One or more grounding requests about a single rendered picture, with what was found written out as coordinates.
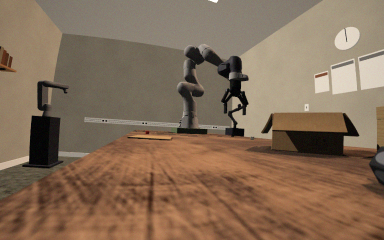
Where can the brown cardboard box with flaps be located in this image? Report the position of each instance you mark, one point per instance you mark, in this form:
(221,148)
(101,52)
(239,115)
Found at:
(310,132)

